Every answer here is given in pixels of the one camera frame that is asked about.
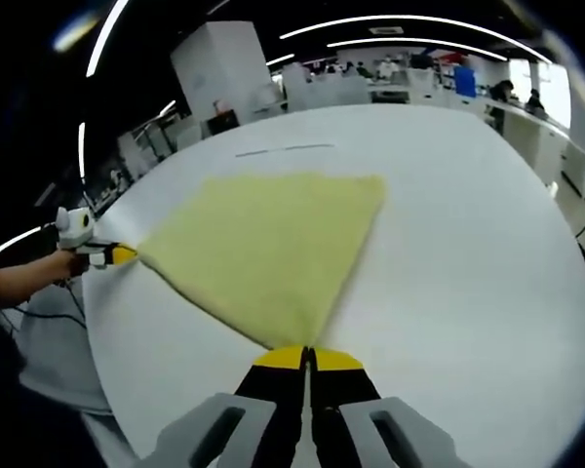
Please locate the white cabinet row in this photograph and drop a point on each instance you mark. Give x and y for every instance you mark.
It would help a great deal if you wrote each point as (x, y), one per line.
(331, 90)

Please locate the person's left hand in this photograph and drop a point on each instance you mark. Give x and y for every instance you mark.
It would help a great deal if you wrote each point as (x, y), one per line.
(68, 265)

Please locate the ceiling air vent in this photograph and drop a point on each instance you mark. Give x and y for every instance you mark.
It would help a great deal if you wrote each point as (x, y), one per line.
(387, 29)

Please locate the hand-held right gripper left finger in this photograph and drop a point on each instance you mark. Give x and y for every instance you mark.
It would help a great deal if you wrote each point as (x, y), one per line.
(268, 414)

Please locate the white square pillar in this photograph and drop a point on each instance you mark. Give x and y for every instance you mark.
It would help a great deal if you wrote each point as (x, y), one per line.
(224, 68)

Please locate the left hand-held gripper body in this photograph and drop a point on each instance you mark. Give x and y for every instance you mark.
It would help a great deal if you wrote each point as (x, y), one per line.
(75, 229)

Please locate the ceiling light strip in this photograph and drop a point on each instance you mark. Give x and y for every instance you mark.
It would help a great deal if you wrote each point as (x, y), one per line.
(409, 18)
(105, 36)
(19, 241)
(281, 59)
(167, 108)
(81, 151)
(419, 41)

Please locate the blue crate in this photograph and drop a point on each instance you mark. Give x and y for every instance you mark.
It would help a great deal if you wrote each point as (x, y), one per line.
(464, 82)

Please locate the yellow blue grey garment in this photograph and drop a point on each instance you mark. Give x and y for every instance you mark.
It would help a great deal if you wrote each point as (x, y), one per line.
(273, 244)

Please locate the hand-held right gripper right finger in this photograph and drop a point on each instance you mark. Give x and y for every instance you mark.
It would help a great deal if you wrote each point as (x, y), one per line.
(346, 414)

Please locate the white counter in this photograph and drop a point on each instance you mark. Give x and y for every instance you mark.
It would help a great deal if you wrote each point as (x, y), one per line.
(541, 141)

